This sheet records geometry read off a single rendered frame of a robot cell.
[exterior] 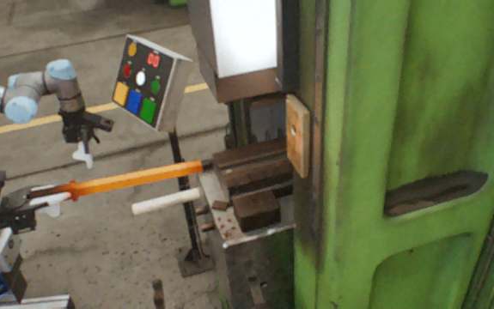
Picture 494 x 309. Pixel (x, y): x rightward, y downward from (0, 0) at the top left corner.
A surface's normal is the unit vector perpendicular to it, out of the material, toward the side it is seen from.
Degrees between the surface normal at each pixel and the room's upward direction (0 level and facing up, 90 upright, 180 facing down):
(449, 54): 89
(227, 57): 90
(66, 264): 0
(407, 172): 89
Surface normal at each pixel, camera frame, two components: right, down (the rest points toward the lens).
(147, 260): -0.06, -0.80
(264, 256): 0.31, 0.55
